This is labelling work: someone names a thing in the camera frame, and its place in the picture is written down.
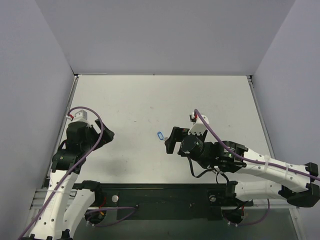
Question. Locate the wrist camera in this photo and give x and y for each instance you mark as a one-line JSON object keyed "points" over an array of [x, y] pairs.
{"points": [[198, 123], [80, 116]]}

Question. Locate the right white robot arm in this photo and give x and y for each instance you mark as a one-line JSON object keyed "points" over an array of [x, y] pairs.
{"points": [[280, 180]]}

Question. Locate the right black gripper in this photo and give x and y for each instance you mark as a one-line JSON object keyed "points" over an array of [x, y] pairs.
{"points": [[178, 137]]}

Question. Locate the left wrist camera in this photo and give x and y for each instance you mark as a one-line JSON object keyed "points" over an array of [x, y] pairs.
{"points": [[80, 116]]}

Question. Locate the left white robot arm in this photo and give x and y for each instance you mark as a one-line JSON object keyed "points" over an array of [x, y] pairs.
{"points": [[58, 220]]}

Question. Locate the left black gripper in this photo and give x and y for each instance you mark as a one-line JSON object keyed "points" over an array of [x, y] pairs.
{"points": [[100, 135]]}

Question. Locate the blue key tag with ring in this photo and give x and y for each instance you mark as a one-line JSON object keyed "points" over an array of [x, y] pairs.
{"points": [[161, 136]]}

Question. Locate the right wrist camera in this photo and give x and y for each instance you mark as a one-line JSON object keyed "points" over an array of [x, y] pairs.
{"points": [[198, 123]]}

